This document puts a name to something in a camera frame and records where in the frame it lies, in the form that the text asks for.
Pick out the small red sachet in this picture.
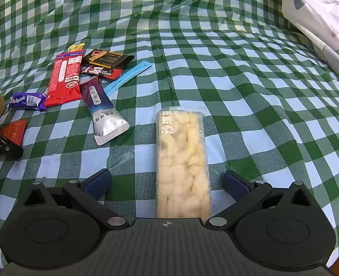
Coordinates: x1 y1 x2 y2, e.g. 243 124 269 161
0 119 27 146

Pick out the purple chocolate bar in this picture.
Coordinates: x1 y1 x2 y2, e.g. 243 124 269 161
9 92 47 112

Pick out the long red snack pack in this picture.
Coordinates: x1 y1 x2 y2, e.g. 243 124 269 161
45 50 85 108

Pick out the clear pack of yellow puffs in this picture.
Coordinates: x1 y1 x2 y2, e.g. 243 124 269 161
156 107 211 221

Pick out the purple silver snack tube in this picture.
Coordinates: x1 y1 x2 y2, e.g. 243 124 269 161
80 77 129 146

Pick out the yellow chocolate bar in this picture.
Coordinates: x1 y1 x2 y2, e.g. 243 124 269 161
68 42 85 52

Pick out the green white checkered cloth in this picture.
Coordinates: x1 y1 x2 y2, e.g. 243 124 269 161
0 0 339 269

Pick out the black gold chocolate packet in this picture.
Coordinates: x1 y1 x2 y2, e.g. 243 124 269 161
82 49 134 69

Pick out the red black small bar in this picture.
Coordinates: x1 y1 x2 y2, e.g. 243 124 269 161
81 66 123 82

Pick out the blue stick packet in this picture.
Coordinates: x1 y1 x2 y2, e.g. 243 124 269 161
104 61 153 97

